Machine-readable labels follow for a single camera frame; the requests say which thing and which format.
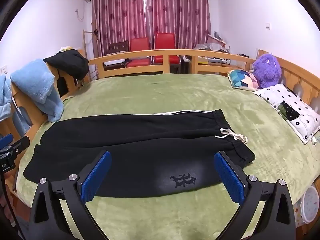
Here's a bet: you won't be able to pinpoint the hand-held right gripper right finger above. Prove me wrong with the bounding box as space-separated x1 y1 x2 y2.
214 151 297 240

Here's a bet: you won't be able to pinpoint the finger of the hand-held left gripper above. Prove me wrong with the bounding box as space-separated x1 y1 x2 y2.
0 133 14 151
9 137 31 156

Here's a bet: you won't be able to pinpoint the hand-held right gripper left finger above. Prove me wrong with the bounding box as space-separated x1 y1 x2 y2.
29 150 112 240

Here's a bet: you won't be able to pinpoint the black pants with white stripe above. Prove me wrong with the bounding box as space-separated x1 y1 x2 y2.
23 109 256 198

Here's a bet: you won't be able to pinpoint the light blue fleece cloth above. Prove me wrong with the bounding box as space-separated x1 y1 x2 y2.
0 75 33 135

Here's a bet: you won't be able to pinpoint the blue plush toy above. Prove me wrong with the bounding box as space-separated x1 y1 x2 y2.
10 59 65 123

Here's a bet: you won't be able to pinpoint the white star-printed bucket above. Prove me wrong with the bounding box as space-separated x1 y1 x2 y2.
294 185 320 224

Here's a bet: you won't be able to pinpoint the dark green floral cloth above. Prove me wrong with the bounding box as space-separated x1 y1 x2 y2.
278 102 300 122

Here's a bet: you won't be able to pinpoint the white floral pillow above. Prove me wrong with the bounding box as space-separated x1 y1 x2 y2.
253 84 320 145

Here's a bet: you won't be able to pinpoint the black garment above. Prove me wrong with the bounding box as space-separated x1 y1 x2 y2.
43 49 90 81

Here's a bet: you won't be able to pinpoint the geometric patterned pillow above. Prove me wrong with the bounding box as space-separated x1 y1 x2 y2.
228 69 262 91

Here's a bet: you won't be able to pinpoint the green fleece blanket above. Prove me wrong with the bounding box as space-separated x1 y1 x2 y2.
15 73 320 240

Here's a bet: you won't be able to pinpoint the purple plush toy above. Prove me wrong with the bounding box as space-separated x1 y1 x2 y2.
252 52 282 89

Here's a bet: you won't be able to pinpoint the wooden coat rack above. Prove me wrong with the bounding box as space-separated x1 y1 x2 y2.
82 29 99 80

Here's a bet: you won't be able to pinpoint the dark wooden chair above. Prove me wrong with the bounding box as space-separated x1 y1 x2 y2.
107 41 130 55

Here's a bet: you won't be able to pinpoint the pile of cardboard sheets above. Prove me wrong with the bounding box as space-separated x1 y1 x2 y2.
192 32 230 53

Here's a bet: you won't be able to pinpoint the red chair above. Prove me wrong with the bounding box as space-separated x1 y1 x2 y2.
153 32 181 65
126 37 152 68

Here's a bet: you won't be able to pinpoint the red floral curtain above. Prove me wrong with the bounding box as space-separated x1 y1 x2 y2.
92 0 147 55
146 0 212 50

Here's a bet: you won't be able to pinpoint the white charger cable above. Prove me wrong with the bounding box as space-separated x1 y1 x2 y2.
299 112 320 160

